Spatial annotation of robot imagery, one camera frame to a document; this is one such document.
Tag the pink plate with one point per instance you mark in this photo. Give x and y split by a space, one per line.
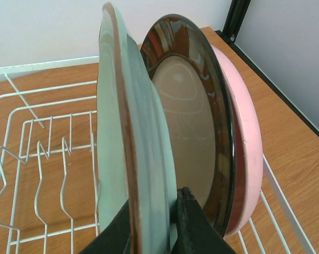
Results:
248 146

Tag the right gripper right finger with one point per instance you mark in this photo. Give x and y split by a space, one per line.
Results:
195 234

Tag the white wire dish rack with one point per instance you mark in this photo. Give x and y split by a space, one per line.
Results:
48 157

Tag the green flower plate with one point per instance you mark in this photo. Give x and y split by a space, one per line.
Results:
134 155

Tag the right black frame post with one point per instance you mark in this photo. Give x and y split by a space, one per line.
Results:
280 40

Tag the black striped round plate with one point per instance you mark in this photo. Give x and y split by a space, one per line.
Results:
187 75

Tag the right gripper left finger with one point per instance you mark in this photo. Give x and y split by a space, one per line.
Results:
116 238

